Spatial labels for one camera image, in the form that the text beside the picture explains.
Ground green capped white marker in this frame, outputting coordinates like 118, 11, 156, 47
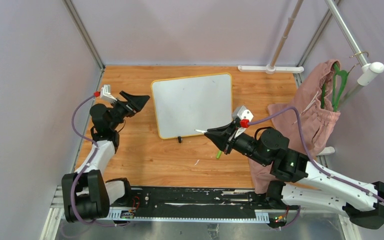
195, 129, 207, 134

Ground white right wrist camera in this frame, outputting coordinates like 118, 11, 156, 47
231, 105, 254, 139

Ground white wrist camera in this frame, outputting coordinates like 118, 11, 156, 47
231, 105, 254, 139
99, 84, 118, 104

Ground pink cloth garment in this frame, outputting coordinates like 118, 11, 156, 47
248, 59, 342, 195

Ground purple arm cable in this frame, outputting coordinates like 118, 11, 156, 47
240, 106, 384, 218
70, 91, 127, 228

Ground green marker cap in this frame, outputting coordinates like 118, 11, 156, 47
216, 150, 223, 159

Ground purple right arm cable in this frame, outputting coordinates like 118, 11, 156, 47
240, 106, 384, 218

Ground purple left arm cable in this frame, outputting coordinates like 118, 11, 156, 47
70, 91, 127, 228

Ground green clothes hanger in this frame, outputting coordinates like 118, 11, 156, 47
320, 60, 349, 112

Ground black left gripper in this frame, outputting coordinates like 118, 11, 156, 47
108, 92, 149, 131

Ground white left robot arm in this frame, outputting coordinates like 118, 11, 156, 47
61, 88, 150, 225

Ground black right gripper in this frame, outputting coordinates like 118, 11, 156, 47
204, 120, 270, 167

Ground silver clothes rail pole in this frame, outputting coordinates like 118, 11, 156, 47
325, 0, 384, 109

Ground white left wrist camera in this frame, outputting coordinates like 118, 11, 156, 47
99, 84, 118, 104

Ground white rack base foot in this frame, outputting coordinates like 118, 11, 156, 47
237, 65, 305, 75

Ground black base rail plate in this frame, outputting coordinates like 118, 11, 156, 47
106, 186, 298, 224

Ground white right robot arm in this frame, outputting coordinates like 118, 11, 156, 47
204, 120, 384, 230

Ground yellow framed whiteboard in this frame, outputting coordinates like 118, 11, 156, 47
150, 72, 233, 140

